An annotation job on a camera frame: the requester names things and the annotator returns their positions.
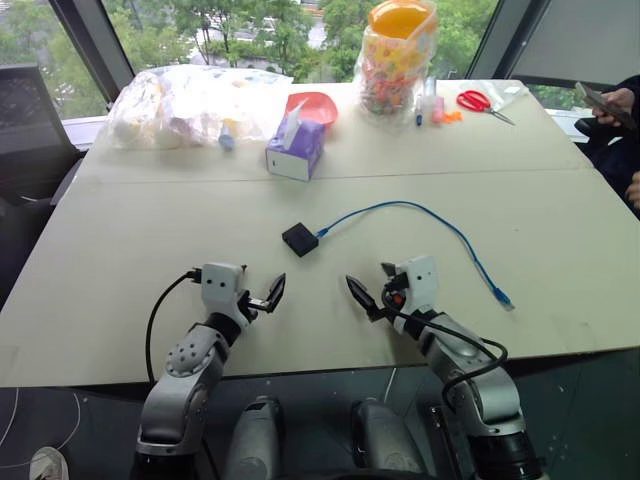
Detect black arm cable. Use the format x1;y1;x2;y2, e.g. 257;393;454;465
144;269;204;387
381;286;510;407

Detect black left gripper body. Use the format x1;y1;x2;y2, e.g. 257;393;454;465
235;289;274;324

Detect dark window frame post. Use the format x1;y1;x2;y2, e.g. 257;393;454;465
48;0;137;103
467;0;524;81

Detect red plastic bowl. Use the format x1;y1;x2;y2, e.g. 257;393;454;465
285;91;340;128

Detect small black box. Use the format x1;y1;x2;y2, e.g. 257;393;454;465
280;221;321;259

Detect empty clear plastic bag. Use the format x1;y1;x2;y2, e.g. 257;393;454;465
478;78;532;112

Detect black mesh chair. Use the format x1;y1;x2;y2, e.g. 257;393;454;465
0;63;87;202

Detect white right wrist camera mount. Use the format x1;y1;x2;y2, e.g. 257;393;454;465
394;255;441;317

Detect orange plastic bowl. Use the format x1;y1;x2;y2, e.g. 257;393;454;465
367;0;437;42

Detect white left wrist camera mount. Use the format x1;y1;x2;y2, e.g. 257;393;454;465
200;262;250;332

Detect bystander dark clothing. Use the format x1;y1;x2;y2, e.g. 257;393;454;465
573;73;640;219

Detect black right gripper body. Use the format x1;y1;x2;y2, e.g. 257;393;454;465
366;271;411;326

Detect white shoe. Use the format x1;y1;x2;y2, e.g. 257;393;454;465
28;445;71;480

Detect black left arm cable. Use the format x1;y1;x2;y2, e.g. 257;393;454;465
144;269;204;387

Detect red-handled scissors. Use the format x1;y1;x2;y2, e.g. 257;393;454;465
455;89;517;127

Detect grey rounded robot leg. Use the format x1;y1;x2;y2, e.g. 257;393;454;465
350;397;427;477
223;395;285;480

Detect clear plastic bag of items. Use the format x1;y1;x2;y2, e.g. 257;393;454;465
101;63;295;152

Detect clear bag of colourful toys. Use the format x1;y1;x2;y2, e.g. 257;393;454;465
356;0;440;125

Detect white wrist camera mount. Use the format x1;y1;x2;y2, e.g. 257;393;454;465
394;255;441;317
200;262;250;332

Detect blue Ethernet cable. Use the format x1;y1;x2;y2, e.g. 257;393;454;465
315;200;517;313

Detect bystander hand holding phone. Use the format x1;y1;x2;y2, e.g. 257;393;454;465
591;87;636;127

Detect thin white floor wire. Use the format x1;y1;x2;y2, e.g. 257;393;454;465
0;386;82;469

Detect purple tissue box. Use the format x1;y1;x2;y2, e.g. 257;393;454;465
264;101;327;183

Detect dark smartphone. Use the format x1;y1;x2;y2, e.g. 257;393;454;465
573;80;639;133

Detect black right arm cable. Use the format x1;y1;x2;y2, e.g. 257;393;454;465
381;286;510;407

